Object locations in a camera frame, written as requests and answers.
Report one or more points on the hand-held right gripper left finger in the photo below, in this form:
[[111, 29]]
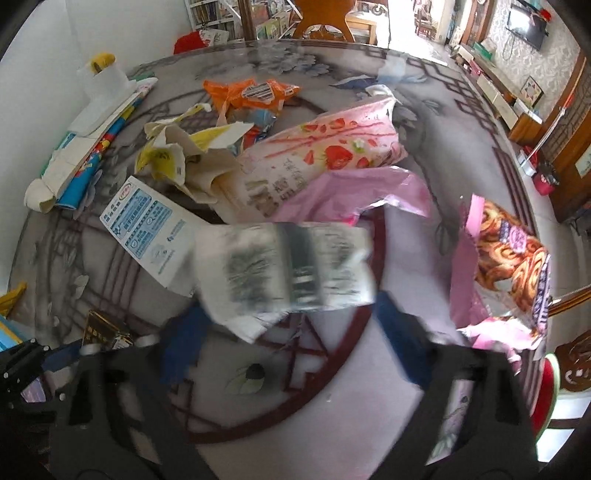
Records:
[[182, 350]]

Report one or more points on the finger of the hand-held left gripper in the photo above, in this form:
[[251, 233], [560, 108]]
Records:
[[27, 364]]

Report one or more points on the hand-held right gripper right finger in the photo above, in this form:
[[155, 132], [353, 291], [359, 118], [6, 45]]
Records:
[[399, 344]]

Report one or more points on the grey printed paper cup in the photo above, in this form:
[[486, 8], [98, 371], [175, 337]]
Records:
[[277, 267]]

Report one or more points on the bread print snack wrapper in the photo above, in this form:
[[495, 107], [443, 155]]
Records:
[[508, 258]]

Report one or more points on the red bin with green rim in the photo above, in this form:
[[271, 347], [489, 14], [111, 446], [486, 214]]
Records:
[[549, 397]]

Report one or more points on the long pink beige snack bag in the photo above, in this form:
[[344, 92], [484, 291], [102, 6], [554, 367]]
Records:
[[323, 147]]

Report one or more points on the orange snack wrapper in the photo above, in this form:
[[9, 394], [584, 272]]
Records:
[[231, 92]]

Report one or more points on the light blue board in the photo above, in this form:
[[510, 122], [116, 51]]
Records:
[[9, 337]]

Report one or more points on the yellow plastic piece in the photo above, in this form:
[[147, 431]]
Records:
[[13, 300]]

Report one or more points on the gold brown small box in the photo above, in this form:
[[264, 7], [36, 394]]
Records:
[[104, 330]]

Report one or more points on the blue white carton box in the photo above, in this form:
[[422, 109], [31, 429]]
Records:
[[147, 226]]

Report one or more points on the pink plastic bag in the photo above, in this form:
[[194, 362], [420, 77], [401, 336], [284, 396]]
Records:
[[332, 194]]

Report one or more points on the wooden chair with carved back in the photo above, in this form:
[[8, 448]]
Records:
[[577, 369]]

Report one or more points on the crumpled yellow white wrapper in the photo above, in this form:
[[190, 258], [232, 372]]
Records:
[[161, 161]]

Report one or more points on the blue cartoon picture book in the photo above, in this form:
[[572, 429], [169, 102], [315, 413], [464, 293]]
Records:
[[92, 170]]

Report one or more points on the small red bucket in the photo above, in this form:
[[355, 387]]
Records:
[[546, 181]]

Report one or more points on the metal basin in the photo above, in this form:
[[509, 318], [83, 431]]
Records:
[[526, 161]]

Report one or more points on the blue red snack wrapper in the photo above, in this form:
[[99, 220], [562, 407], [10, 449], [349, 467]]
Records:
[[256, 124]]

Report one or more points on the long television cabinet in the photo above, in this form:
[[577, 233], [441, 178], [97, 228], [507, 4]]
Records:
[[489, 87]]

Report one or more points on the green book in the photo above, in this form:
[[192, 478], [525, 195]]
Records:
[[144, 76]]

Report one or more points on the small framed geometric picture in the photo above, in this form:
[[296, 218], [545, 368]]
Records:
[[533, 92]]

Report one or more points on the yellow tape roll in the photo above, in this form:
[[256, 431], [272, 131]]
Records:
[[102, 63]]

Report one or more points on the red bag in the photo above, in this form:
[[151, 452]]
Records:
[[189, 44]]

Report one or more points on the wooden chair with solid back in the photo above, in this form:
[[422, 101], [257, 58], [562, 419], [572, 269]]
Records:
[[323, 18]]

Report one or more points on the white magazine rack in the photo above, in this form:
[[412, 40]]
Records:
[[207, 11]]

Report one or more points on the bamboo wall painting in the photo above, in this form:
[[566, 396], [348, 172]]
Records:
[[584, 165]]

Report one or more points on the wall television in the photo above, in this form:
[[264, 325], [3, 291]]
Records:
[[526, 27]]

